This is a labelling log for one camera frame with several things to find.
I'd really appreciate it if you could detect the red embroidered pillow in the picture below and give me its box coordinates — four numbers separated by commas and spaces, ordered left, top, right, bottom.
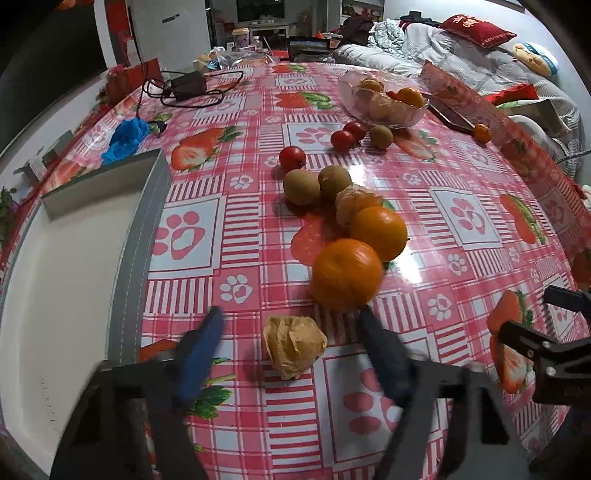
438, 13, 518, 48

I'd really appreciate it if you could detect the red gift box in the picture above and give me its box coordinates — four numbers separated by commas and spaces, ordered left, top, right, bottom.
105, 59, 162, 104

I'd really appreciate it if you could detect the cartoon plush pillow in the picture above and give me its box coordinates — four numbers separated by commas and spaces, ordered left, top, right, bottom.
512, 41, 560, 77

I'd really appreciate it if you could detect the glass bowl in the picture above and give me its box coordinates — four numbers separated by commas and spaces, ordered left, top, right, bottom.
338, 69, 431, 129

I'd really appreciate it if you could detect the red checked tablecloth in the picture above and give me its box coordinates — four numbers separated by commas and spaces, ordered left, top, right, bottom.
0, 60, 591, 480

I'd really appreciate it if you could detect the black tablet screen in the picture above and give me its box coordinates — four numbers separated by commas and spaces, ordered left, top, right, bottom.
287, 37, 331, 58

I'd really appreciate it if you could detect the black smartphone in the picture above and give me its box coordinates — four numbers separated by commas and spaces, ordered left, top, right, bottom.
427, 99, 476, 134

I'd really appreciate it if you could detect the dark clothes pile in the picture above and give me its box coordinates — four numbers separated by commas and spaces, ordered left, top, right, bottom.
339, 16, 384, 47

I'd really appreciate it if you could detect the white tray with grey rim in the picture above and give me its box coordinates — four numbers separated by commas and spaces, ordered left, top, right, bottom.
0, 148, 172, 476

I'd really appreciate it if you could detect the small cardboard box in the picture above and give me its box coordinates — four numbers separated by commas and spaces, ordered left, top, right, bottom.
14, 130, 75, 183

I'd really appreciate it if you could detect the large orange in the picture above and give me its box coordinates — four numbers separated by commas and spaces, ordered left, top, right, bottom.
310, 239, 385, 311

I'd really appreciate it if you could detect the red fringed cushion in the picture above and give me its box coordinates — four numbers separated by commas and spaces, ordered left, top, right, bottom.
485, 83, 541, 107

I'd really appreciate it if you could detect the black power adapter with cable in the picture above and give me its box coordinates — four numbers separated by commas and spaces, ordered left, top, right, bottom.
137, 69, 245, 109

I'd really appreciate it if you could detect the white coffee table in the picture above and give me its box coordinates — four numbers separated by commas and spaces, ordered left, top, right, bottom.
235, 21, 296, 40

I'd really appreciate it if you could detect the peeled tangerine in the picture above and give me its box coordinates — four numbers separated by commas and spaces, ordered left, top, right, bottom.
335, 184, 385, 229
263, 315, 328, 380

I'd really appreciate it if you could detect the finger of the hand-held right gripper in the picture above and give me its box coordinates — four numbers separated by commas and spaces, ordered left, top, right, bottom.
498, 319, 591, 366
544, 285, 591, 320

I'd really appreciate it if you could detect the kiwi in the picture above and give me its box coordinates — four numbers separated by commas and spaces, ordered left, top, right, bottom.
369, 126, 394, 150
283, 169, 321, 206
318, 165, 352, 200

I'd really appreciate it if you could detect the grey quilted sofa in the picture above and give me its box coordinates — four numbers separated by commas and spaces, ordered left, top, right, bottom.
332, 18, 580, 176

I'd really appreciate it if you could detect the white cabinet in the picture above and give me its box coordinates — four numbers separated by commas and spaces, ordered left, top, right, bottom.
95, 0, 206, 70

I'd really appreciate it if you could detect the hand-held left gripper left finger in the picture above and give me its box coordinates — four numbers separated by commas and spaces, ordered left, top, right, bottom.
51, 305, 227, 480

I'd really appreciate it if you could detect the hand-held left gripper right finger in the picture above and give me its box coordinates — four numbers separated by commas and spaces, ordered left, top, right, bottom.
358, 305, 532, 480

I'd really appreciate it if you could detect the blue crumpled cloth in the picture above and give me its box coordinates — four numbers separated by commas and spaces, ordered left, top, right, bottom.
100, 117, 152, 166

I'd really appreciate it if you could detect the clear plastic bag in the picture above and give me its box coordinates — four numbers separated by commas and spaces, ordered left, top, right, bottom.
198, 44, 269, 70

